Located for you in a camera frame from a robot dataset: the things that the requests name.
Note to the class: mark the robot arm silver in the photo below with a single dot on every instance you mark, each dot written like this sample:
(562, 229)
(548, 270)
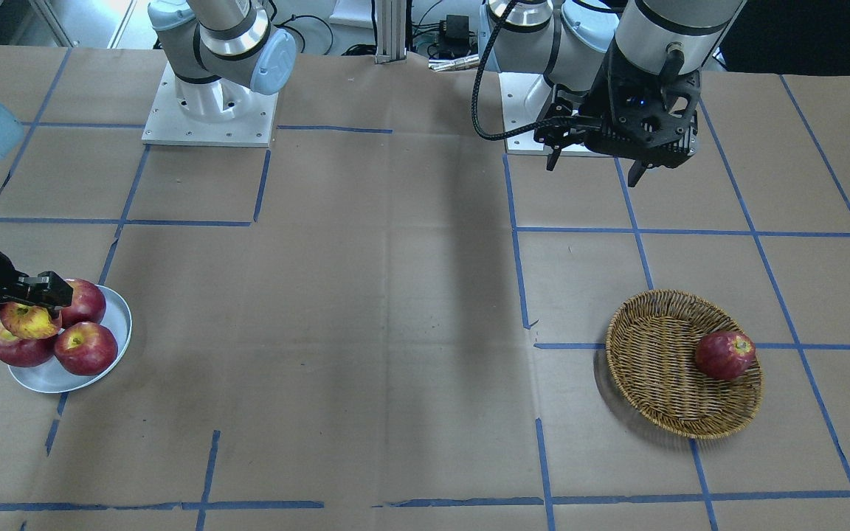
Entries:
(566, 41)
(226, 63)

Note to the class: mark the light blue plate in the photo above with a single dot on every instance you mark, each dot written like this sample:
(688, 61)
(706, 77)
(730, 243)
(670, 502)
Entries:
(52, 378)

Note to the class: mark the red yellow apple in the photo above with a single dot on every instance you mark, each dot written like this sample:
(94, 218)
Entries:
(29, 322)

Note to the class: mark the dark red basket apple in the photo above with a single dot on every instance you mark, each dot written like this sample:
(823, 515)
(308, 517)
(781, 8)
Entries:
(724, 355)

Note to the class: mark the red apple plate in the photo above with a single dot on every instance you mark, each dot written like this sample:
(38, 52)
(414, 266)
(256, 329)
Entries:
(88, 304)
(86, 349)
(17, 352)

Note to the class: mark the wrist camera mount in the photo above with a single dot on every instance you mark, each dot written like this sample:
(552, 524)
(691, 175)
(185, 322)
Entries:
(650, 118)

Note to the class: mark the red apple plate far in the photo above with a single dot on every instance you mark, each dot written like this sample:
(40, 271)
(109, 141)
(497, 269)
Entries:
(88, 304)

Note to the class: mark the wicker basket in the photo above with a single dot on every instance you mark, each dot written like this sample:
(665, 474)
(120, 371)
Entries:
(650, 345)

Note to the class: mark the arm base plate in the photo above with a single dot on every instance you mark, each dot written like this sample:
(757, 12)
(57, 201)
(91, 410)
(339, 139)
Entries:
(523, 96)
(215, 114)

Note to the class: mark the red apple plate near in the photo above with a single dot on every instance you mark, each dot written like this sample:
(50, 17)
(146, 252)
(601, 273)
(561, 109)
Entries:
(86, 349)

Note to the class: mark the black power adapter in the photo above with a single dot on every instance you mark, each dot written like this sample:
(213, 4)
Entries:
(454, 31)

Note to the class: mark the aluminium frame post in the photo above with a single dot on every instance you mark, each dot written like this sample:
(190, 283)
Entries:
(391, 28)

